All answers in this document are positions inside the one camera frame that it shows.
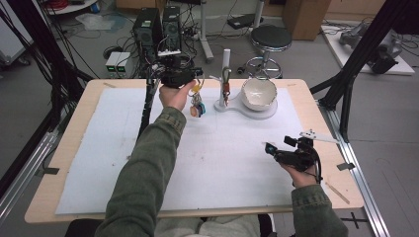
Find plain white table leg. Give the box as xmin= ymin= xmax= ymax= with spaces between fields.
xmin=252 ymin=0 xmax=266 ymax=30

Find white platform board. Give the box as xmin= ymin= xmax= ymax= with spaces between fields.
xmin=320 ymin=24 xmax=416 ymax=77

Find right hand-held gripper cable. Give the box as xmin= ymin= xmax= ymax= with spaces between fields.
xmin=311 ymin=153 xmax=324 ymax=186

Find cardboard box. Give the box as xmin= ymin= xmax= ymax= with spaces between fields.
xmin=282 ymin=0 xmax=332 ymax=41

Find white power supply unit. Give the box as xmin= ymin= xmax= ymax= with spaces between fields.
xmin=116 ymin=51 xmax=132 ymax=74
xmin=105 ymin=51 xmax=123 ymax=74

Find narrow black computer tower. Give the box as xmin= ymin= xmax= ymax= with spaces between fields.
xmin=162 ymin=5 xmax=183 ymax=53

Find grey robot device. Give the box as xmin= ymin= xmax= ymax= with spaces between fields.
xmin=338 ymin=22 xmax=405 ymax=75

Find clear plastic sheet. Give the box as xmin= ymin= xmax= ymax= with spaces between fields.
xmin=75 ymin=12 xmax=115 ymax=32

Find black round stool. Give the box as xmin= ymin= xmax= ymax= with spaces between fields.
xmin=245 ymin=25 xmax=293 ymax=80

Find round white table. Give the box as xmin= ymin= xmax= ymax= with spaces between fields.
xmin=44 ymin=0 xmax=100 ymax=16

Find thin wooden stick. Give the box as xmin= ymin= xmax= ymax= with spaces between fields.
xmin=325 ymin=182 xmax=351 ymax=205

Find black tape strip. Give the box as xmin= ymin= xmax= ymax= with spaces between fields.
xmin=336 ymin=161 xmax=357 ymax=172
xmin=36 ymin=166 xmax=60 ymax=177

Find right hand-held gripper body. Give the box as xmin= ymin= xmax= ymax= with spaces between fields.
xmin=274 ymin=128 xmax=341 ymax=173

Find white panel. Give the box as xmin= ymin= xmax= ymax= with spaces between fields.
xmin=0 ymin=7 xmax=35 ymax=65

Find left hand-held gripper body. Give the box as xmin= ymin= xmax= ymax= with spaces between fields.
xmin=150 ymin=48 xmax=196 ymax=89

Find person's right hand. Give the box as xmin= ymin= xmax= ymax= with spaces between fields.
xmin=281 ymin=162 xmax=319 ymax=190

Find left hand-held gripper cable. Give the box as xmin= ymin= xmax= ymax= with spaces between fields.
xmin=136 ymin=70 xmax=159 ymax=140

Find person's legs grey trousers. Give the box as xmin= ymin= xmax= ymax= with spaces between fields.
xmin=153 ymin=214 xmax=262 ymax=237

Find flat black device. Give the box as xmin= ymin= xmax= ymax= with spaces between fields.
xmin=226 ymin=13 xmax=265 ymax=31

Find aluminium rail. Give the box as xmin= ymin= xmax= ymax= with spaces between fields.
xmin=0 ymin=131 xmax=61 ymax=225
xmin=317 ymin=98 xmax=391 ymax=237

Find bunch of colourful key tags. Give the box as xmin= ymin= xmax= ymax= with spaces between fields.
xmin=188 ymin=74 xmax=208 ymax=119

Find white foam mat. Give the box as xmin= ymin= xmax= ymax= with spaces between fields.
xmin=54 ymin=86 xmax=332 ymax=216

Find white ceramic bowl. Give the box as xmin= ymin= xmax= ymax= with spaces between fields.
xmin=240 ymin=77 xmax=279 ymax=112

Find person's left hand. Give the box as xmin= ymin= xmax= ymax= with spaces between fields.
xmin=158 ymin=80 xmax=198 ymax=113

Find large black computer tower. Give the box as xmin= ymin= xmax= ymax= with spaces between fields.
xmin=132 ymin=7 xmax=163 ymax=67

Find black frame with cables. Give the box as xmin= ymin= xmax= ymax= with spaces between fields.
xmin=0 ymin=0 xmax=94 ymax=198

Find black metal frame strut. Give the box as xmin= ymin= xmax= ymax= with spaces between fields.
xmin=309 ymin=0 xmax=419 ymax=143

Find hand-held gripper cable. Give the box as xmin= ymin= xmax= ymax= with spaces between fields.
xmin=136 ymin=70 xmax=159 ymax=140
xmin=311 ymin=153 xmax=324 ymax=186

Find white key stand with pegs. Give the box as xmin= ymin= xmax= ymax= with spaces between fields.
xmin=209 ymin=48 xmax=279 ymax=120

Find white table leg with foot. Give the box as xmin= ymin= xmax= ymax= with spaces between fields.
xmin=197 ymin=0 xmax=215 ymax=64

